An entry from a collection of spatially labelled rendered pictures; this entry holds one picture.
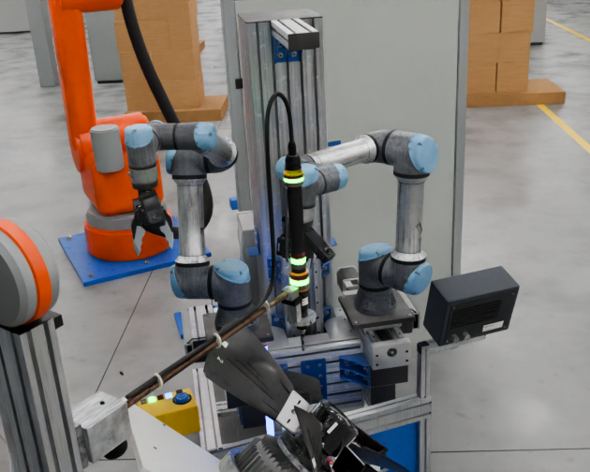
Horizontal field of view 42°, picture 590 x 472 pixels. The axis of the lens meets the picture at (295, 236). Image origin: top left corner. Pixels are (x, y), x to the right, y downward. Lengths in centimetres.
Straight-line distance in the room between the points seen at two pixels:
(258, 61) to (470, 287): 98
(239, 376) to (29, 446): 63
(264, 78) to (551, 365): 256
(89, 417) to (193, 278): 128
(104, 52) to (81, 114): 684
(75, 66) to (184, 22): 414
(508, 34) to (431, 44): 610
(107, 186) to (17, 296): 451
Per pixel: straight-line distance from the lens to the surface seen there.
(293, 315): 180
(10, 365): 125
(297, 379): 214
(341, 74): 367
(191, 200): 257
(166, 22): 969
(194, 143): 217
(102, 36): 1255
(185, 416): 226
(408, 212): 249
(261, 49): 254
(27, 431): 131
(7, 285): 115
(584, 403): 422
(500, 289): 249
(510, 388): 425
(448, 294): 242
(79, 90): 572
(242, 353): 183
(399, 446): 269
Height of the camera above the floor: 234
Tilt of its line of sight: 23 degrees down
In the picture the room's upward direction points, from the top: 3 degrees counter-clockwise
